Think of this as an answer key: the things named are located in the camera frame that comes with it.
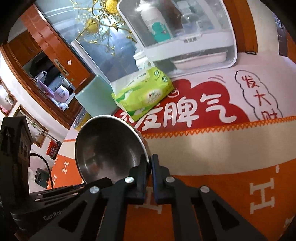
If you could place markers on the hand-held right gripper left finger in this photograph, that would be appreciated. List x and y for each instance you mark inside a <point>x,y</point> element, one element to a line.
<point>144,166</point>

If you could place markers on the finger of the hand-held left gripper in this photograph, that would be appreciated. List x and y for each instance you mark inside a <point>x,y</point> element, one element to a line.
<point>69,188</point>

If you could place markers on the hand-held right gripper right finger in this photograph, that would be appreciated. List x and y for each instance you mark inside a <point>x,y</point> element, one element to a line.
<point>154,171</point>

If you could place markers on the small steel bowl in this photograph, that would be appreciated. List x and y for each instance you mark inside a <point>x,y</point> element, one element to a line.
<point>108,148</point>

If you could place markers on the dark green phone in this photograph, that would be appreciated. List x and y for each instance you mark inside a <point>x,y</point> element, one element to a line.
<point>41,178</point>

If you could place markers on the red lidded jar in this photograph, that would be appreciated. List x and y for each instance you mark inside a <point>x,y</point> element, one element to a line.
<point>52,149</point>

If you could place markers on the yellow jar with lid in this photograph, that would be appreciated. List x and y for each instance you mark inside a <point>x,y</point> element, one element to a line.
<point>79,120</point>

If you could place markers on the green tissue pack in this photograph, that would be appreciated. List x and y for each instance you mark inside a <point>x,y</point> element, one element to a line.
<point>143,97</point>

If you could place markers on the pink kitchen appliance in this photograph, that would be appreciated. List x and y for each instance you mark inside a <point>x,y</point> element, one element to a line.
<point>61,93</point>

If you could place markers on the orange patterned tablecloth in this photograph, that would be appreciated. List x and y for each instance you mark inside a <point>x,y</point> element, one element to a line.
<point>231,185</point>
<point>208,111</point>

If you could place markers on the mint green canister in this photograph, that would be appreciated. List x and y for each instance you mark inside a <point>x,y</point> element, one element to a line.
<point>94,99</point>

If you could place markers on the white pill bottle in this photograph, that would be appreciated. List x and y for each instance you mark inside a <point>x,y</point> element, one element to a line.
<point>141,61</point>

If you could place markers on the glass door gold ornament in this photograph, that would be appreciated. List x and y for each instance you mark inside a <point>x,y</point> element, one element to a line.
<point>104,53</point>

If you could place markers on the white sterilizer cabinet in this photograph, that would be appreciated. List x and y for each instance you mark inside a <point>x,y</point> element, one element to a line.
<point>203,41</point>

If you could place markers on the white bottle teal label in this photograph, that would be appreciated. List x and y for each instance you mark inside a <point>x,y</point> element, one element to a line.
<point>155,20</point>

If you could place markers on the wooden picture frame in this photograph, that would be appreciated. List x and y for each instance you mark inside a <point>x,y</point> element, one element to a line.
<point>32,125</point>
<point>7,99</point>

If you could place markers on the wooden kitchen wall cabinet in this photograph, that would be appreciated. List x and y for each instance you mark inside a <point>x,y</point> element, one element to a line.
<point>25,48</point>

